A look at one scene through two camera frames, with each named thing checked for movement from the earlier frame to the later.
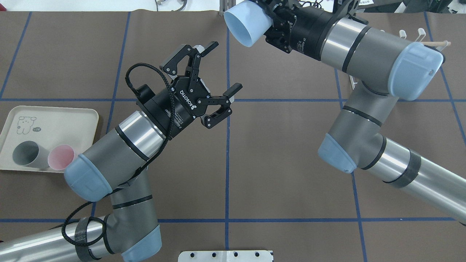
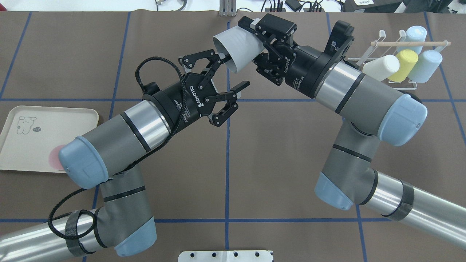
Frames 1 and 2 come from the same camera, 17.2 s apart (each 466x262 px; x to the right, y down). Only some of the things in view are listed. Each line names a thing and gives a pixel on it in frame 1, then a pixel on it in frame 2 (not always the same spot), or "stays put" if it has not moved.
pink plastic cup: x=60 y=157 stays put
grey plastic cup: x=29 y=153 -> x=238 y=46
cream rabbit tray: x=75 y=127 stays put
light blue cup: x=247 y=22 -> x=413 y=34
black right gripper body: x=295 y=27 -> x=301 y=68
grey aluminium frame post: x=225 y=5 stays put
